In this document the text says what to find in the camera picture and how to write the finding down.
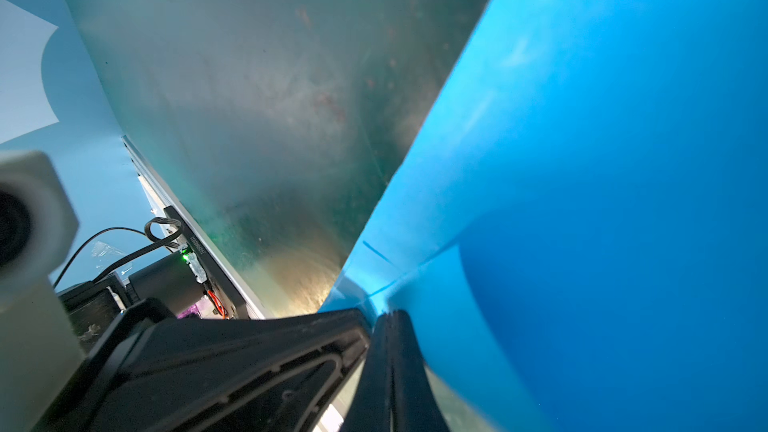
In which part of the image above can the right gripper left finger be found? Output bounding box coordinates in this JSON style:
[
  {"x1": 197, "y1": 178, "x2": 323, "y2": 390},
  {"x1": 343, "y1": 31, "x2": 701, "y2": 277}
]
[{"x1": 340, "y1": 314, "x2": 392, "y2": 432}]

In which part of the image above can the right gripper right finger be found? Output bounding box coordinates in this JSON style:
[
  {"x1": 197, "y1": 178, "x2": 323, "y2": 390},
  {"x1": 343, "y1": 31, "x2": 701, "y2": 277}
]
[{"x1": 392, "y1": 310, "x2": 449, "y2": 432}]

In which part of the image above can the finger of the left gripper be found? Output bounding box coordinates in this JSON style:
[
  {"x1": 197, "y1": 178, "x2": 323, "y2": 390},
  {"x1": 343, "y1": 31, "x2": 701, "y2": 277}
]
[{"x1": 36, "y1": 299, "x2": 371, "y2": 431}]

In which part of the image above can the blue square paper sheet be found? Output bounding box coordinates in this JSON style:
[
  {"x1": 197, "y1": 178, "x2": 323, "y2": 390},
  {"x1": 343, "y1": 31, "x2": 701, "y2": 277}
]
[{"x1": 324, "y1": 0, "x2": 767, "y2": 431}]

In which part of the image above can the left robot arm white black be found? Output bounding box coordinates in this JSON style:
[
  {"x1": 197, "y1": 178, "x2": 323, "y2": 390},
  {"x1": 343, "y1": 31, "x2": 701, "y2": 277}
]
[{"x1": 36, "y1": 289, "x2": 370, "y2": 431}]

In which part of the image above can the purple ribbed plastic item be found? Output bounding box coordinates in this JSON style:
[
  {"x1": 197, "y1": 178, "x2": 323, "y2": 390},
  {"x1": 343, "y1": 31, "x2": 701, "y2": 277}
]
[{"x1": 177, "y1": 304, "x2": 201, "y2": 319}]

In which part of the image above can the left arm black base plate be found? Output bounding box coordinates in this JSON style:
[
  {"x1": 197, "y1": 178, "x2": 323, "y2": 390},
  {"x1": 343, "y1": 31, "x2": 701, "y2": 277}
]
[{"x1": 163, "y1": 206, "x2": 250, "y2": 320}]

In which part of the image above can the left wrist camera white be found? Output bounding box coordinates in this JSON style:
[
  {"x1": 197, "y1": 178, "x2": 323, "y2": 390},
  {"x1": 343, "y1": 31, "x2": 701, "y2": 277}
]
[{"x1": 1, "y1": 151, "x2": 84, "y2": 431}]

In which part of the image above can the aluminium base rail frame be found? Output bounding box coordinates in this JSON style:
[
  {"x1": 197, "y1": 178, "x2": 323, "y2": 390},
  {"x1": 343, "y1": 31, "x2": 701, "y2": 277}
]
[{"x1": 121, "y1": 135, "x2": 274, "y2": 319}]

